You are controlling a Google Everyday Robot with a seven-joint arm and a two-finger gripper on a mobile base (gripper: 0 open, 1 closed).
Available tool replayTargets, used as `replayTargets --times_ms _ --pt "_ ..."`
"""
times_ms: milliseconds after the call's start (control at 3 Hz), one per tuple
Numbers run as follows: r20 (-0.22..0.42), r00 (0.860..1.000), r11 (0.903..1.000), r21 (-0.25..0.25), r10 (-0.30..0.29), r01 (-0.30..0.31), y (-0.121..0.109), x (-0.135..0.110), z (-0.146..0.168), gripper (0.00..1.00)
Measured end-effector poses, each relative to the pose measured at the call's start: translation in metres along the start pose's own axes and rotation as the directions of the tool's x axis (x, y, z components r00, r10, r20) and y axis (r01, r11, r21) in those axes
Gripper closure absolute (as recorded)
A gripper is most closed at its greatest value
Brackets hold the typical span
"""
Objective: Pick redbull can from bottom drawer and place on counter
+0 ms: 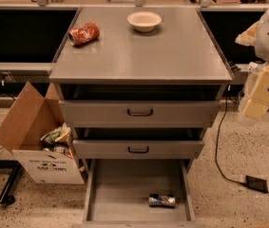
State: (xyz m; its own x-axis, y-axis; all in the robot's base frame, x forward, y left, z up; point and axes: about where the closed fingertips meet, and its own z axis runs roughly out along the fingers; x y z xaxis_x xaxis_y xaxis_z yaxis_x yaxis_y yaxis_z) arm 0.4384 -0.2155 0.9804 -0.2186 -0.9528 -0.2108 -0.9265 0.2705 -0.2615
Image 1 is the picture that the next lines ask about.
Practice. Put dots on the crushed red soda can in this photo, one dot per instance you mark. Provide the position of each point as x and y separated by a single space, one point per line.
86 33

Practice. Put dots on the grey metal drawer cabinet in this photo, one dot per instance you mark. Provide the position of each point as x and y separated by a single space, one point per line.
176 61

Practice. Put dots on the crushed blue silver redbull can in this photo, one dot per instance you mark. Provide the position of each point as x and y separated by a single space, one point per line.
161 200

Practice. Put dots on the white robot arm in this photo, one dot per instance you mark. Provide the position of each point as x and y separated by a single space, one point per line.
261 48

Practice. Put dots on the cardboard box with trash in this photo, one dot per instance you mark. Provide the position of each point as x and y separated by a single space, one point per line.
30 118

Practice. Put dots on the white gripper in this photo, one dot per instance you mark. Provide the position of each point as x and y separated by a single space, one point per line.
257 105

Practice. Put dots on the white paper bowl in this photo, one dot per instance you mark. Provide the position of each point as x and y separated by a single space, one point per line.
144 21

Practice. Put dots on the grey top drawer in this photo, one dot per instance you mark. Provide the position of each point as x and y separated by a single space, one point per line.
149 114

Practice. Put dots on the black table leg frame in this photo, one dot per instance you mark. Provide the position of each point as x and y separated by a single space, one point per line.
6 197

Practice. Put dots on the black power brick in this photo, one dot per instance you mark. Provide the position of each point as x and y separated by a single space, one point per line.
257 184

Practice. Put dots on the grey middle drawer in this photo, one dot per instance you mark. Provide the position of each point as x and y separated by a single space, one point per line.
137 149

